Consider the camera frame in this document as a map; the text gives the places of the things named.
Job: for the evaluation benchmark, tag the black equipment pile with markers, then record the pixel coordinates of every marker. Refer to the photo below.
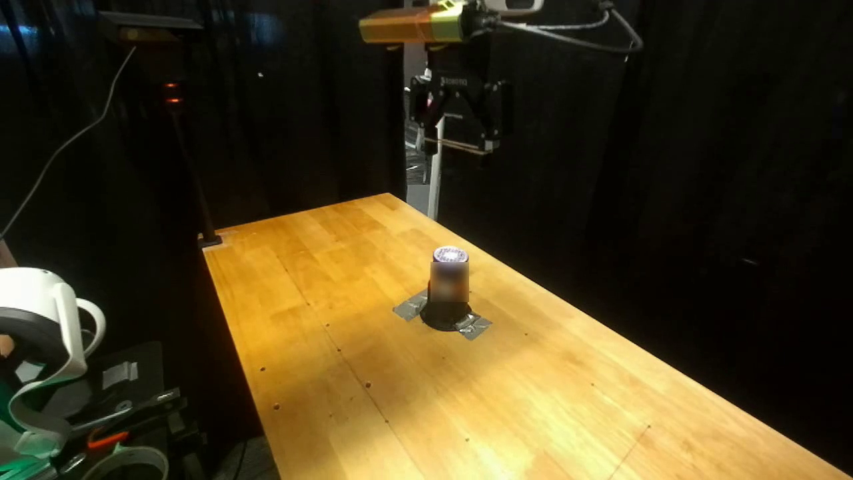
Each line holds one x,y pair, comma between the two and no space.
150,416

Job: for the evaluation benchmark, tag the yellow camera box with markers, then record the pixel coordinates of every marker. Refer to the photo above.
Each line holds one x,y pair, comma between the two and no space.
410,24

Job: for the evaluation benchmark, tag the black tripod stand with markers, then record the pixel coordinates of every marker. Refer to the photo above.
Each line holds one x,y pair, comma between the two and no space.
183,149

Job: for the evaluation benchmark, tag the dark upside-down cup purple base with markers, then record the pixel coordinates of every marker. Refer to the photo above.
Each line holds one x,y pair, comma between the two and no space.
450,288

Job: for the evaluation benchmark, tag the black mounting bracket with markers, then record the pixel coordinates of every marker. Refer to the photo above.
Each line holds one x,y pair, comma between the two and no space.
475,107

